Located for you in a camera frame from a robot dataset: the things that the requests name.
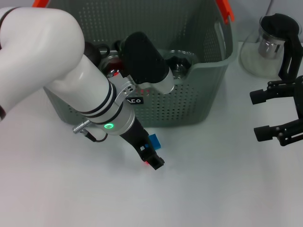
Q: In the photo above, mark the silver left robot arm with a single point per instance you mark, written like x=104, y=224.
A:
x=47, y=66

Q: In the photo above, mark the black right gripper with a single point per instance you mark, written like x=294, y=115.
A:
x=299, y=99

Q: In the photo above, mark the grey perforated storage basket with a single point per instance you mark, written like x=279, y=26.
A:
x=189, y=94

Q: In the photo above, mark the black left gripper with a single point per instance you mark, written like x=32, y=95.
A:
x=137, y=139

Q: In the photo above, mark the small red square brick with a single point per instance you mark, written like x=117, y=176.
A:
x=146, y=163

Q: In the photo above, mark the blue toy brick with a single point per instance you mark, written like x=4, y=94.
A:
x=156, y=142

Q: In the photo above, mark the glass teacup with black sleeve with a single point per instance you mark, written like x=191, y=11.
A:
x=118, y=45
x=109, y=63
x=180, y=61

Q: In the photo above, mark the orange-red sloped brick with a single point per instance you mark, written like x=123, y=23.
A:
x=142, y=91

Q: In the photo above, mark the black ceramic teapot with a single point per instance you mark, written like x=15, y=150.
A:
x=92, y=50

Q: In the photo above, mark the small red rounded brick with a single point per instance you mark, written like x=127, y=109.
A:
x=116, y=73

